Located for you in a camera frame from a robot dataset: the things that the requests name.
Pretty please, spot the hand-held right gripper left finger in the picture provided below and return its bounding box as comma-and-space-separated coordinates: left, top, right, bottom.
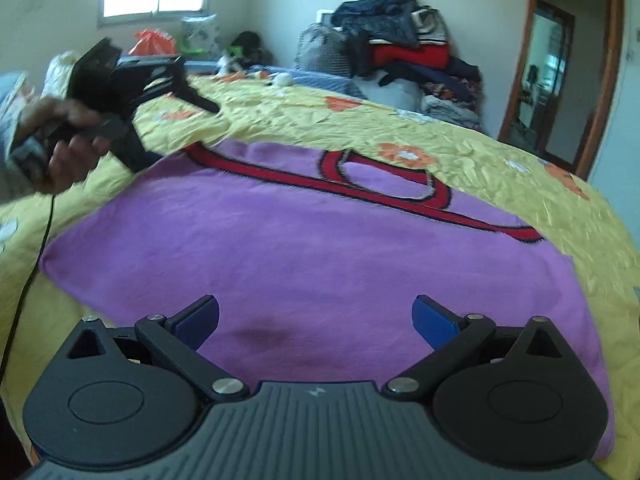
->
67, 295, 251, 403

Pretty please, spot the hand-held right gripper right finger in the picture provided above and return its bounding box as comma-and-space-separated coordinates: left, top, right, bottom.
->
382, 296, 566, 403

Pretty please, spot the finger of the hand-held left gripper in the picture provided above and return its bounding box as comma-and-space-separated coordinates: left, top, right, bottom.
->
145, 76, 221, 114
108, 127, 161, 174

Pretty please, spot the purple vest with red trim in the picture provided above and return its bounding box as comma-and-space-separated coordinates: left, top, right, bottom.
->
40, 139, 616, 461

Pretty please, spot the pile of clothes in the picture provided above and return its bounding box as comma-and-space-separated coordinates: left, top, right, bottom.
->
292, 0, 486, 134

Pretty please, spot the person's left hand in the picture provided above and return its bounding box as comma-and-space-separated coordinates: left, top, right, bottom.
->
18, 96, 113, 195

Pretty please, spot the orange plastic bag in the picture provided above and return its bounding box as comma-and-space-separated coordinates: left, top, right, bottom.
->
129, 28, 177, 57

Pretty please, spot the patterned plastic bag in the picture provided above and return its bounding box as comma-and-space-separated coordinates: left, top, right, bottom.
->
180, 14, 223, 59

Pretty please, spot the black bag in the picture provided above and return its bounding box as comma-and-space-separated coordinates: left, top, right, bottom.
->
227, 31, 275, 66

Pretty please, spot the yellow floral bed sheet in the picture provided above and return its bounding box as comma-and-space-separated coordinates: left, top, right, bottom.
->
0, 72, 640, 480

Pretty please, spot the blue striped cloth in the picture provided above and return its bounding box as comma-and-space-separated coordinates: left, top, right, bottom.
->
250, 62, 366, 99

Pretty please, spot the wooden framed mirror door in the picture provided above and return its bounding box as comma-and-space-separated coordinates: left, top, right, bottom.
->
497, 0, 627, 181

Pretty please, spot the black cable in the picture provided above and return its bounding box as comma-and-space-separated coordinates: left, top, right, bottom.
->
0, 192, 57, 386

